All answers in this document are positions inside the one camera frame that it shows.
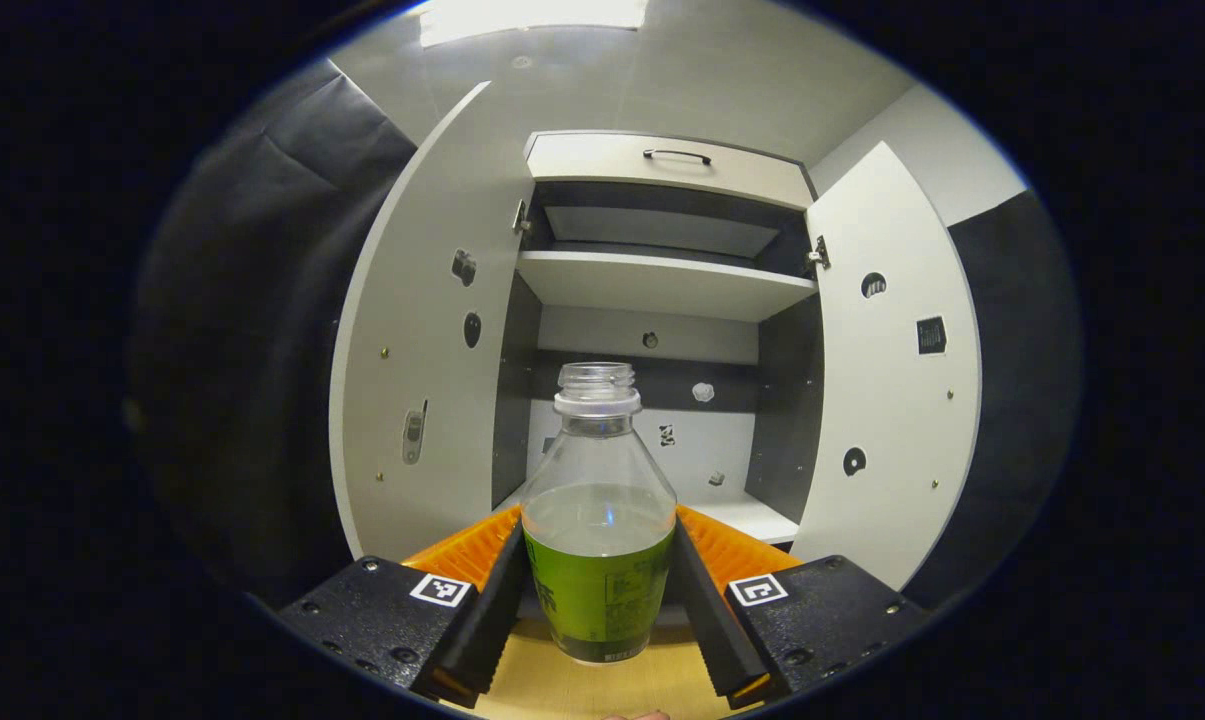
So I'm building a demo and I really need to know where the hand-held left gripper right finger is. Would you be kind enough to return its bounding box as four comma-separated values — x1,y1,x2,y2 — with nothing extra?
674,505,931,711

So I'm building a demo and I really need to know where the white cabinet door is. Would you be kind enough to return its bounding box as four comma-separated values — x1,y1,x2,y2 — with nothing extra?
328,80,545,563
790,140,983,591

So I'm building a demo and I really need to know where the white cabinet shelf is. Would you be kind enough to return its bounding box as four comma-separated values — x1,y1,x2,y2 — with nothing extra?
497,488,801,546
515,250,820,323

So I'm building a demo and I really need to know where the clear bottle with green label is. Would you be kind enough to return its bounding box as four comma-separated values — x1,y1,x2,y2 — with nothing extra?
519,362,679,666

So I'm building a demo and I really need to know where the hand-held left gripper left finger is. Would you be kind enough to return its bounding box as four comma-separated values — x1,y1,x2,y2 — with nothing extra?
277,505,531,709

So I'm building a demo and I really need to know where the white drawer front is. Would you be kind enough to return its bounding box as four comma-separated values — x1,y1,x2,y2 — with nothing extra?
522,130,818,211

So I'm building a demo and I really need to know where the black backdrop cloth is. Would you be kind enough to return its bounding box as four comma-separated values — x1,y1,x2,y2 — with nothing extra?
127,60,1083,613

